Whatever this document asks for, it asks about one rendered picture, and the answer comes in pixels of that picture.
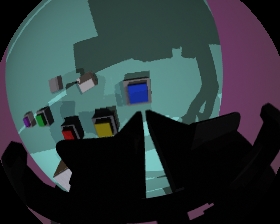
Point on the purple button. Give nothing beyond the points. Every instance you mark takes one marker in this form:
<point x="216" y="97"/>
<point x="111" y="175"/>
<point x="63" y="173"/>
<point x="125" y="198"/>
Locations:
<point x="29" y="120"/>

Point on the red button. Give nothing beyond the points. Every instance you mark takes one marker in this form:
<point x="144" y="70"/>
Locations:
<point x="71" y="130"/>

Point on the yellow button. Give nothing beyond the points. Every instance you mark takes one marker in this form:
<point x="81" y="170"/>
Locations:
<point x="105" y="124"/>

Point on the green button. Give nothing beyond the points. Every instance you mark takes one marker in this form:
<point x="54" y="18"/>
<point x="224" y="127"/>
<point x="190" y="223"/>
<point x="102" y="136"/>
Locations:
<point x="44" y="117"/>

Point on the blue button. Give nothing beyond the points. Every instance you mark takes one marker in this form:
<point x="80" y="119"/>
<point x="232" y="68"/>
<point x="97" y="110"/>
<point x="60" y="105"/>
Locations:
<point x="137" y="91"/>

